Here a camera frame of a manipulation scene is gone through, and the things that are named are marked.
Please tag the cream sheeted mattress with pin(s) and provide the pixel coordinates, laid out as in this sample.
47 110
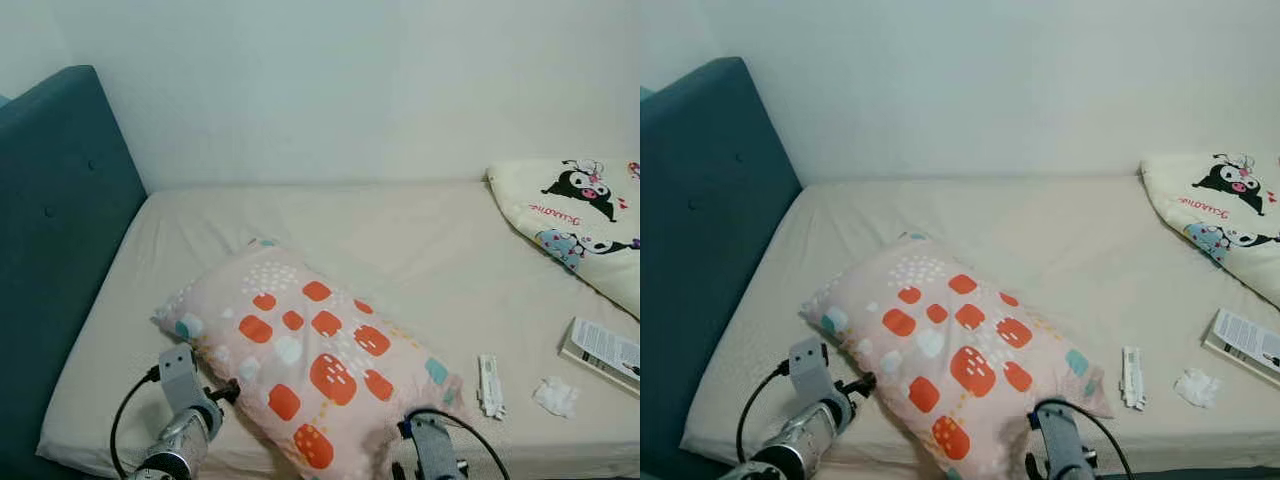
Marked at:
1050 260
400 260

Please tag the cream cartoon print quilt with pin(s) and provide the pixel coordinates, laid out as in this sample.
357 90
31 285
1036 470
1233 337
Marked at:
580 240
1230 220

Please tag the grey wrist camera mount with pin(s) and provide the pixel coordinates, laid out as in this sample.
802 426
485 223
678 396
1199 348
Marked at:
435 450
812 370
178 375
1062 445

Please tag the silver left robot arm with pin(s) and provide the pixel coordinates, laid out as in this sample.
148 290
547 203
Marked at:
180 440
800 445

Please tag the white tissue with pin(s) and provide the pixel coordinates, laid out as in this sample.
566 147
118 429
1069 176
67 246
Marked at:
1196 388
555 396

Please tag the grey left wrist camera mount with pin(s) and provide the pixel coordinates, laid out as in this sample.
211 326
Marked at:
178 375
812 370

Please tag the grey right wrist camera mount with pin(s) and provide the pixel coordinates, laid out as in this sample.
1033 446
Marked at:
435 450
1062 445

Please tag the white printed book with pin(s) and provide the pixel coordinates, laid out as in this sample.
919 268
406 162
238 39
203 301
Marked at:
1245 340
605 350

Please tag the pink pillow with orange patches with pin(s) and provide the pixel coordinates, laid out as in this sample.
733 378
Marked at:
320 350
960 350

